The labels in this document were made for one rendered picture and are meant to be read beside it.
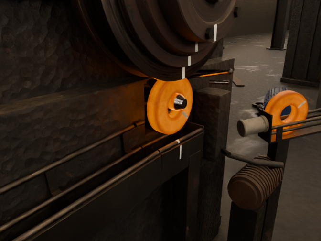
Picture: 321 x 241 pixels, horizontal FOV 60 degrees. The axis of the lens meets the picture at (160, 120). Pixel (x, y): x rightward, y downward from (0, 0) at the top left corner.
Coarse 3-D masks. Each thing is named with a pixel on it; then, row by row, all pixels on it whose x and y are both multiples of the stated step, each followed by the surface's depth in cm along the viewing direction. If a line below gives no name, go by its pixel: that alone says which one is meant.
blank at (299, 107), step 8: (280, 96) 94; (288, 96) 94; (296, 96) 95; (272, 104) 94; (280, 104) 94; (288, 104) 95; (296, 104) 96; (304, 104) 97; (272, 112) 94; (280, 112) 95; (296, 112) 97; (304, 112) 98; (272, 120) 96; (280, 120) 96; (288, 120) 99; (296, 120) 98
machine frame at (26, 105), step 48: (0, 0) 49; (48, 0) 55; (0, 48) 50; (48, 48) 57; (96, 48) 66; (0, 96) 52; (48, 96) 58; (96, 96) 62; (0, 144) 49; (48, 144) 56; (48, 192) 59; (0, 240) 53; (96, 240) 74; (144, 240) 91
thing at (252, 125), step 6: (240, 120) 95; (246, 120) 94; (252, 120) 94; (258, 120) 94; (264, 120) 94; (240, 126) 95; (246, 126) 93; (252, 126) 93; (258, 126) 94; (264, 126) 94; (240, 132) 96; (246, 132) 93; (252, 132) 94; (258, 132) 96
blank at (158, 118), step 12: (156, 84) 68; (168, 84) 67; (180, 84) 71; (156, 96) 66; (168, 96) 68; (192, 96) 77; (156, 108) 66; (156, 120) 67; (168, 120) 71; (180, 120) 75; (168, 132) 72
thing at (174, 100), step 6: (144, 90) 76; (150, 90) 75; (144, 96) 75; (174, 96) 70; (180, 96) 70; (174, 102) 69; (180, 102) 69; (186, 102) 70; (168, 108) 72; (174, 108) 70; (180, 108) 70
